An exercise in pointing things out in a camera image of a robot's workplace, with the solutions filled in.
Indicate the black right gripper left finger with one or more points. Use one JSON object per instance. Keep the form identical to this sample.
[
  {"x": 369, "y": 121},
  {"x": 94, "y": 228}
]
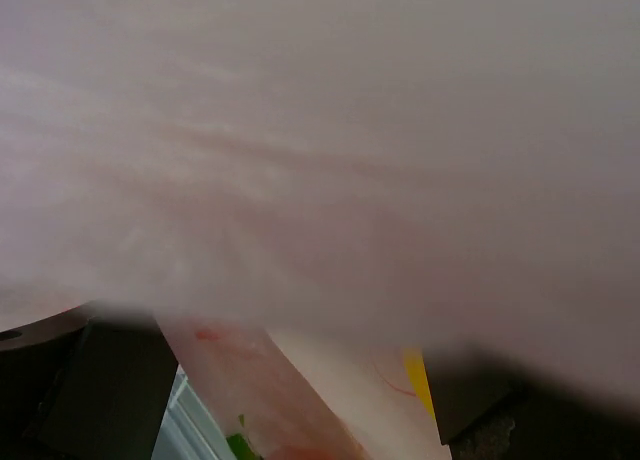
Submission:
[{"x": 81, "y": 385}]

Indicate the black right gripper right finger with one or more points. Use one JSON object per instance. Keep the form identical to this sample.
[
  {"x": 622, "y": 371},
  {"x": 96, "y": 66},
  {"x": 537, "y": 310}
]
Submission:
[{"x": 484, "y": 411}]

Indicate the fake banana bunch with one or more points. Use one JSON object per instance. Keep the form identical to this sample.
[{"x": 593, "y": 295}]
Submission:
[{"x": 417, "y": 374}]

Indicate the pink plastic bag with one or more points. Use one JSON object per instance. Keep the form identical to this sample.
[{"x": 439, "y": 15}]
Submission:
[{"x": 460, "y": 176}]

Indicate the aluminium frame rails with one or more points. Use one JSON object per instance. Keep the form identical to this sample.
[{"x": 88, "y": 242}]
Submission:
[{"x": 188, "y": 431}]

